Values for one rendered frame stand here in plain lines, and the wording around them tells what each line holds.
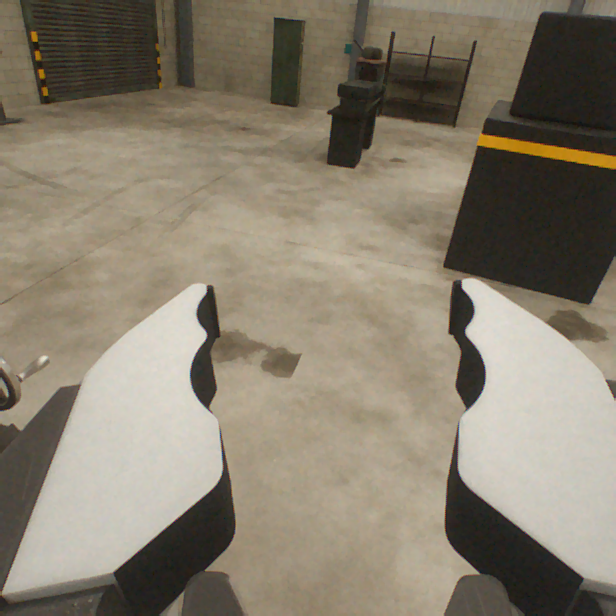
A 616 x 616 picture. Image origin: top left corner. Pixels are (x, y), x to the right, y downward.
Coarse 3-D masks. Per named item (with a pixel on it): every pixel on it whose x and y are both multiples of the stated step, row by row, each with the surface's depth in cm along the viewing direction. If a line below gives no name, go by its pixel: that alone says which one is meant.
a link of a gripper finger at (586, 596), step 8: (608, 384) 8; (584, 592) 5; (592, 592) 5; (584, 600) 5; (592, 600) 5; (600, 600) 5; (608, 600) 5; (576, 608) 5; (584, 608) 5; (592, 608) 5; (600, 608) 5; (608, 608) 5
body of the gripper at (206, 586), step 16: (192, 576) 5; (208, 576) 5; (224, 576) 5; (464, 576) 5; (480, 576) 5; (192, 592) 5; (208, 592) 5; (224, 592) 5; (464, 592) 5; (480, 592) 5; (496, 592) 5; (192, 608) 5; (208, 608) 5; (224, 608) 5; (240, 608) 5; (448, 608) 5; (464, 608) 5; (480, 608) 5; (496, 608) 5
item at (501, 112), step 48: (576, 48) 318; (528, 96) 342; (576, 96) 330; (480, 144) 334; (528, 144) 322; (576, 144) 311; (480, 192) 350; (528, 192) 336; (576, 192) 324; (480, 240) 367; (528, 240) 352; (576, 240) 338; (528, 288) 369; (576, 288) 354
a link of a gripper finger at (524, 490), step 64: (512, 320) 10; (512, 384) 8; (576, 384) 8; (512, 448) 7; (576, 448) 7; (448, 512) 7; (512, 512) 6; (576, 512) 6; (512, 576) 6; (576, 576) 5
